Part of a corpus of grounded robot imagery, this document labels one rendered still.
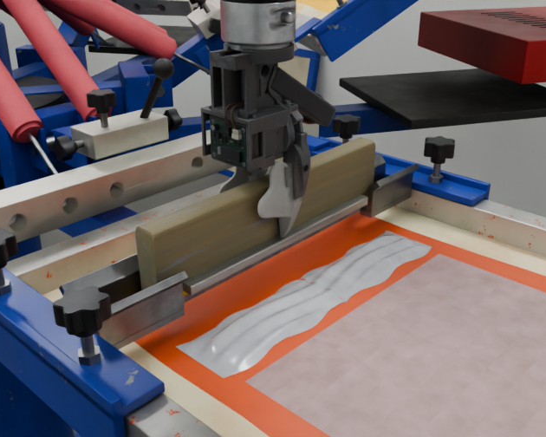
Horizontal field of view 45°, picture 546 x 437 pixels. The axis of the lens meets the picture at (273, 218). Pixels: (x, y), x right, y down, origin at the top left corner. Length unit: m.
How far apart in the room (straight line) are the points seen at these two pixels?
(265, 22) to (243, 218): 0.20
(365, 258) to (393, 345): 0.17
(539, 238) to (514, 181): 2.00
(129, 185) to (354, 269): 0.32
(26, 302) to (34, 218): 0.17
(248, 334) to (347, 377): 0.11
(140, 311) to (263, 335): 0.13
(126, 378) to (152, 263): 0.13
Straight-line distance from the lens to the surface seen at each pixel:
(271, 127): 0.66
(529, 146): 2.80
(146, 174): 0.89
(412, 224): 0.92
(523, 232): 0.88
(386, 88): 1.66
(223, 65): 0.65
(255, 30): 0.64
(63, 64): 1.15
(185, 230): 0.64
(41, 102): 1.33
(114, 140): 0.92
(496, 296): 0.77
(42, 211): 0.82
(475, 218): 0.90
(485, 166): 2.91
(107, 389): 0.53
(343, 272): 0.77
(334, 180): 0.80
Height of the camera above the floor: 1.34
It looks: 25 degrees down
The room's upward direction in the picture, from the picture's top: straight up
